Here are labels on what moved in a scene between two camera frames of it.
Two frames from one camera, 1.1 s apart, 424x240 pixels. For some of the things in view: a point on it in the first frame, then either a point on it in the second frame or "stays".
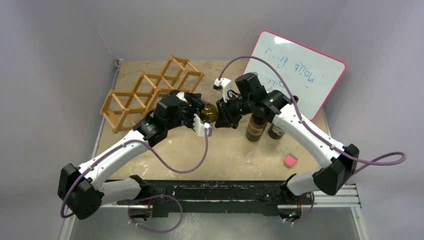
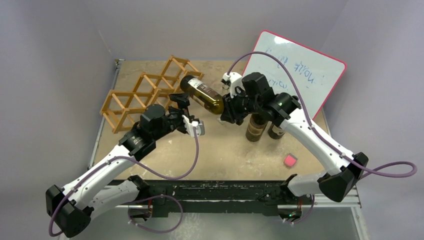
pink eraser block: x=290 y=160 stays
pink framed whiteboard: x=311 y=75 stays
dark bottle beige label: x=256 y=127 stays
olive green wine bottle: x=209 y=111 to x=202 y=94
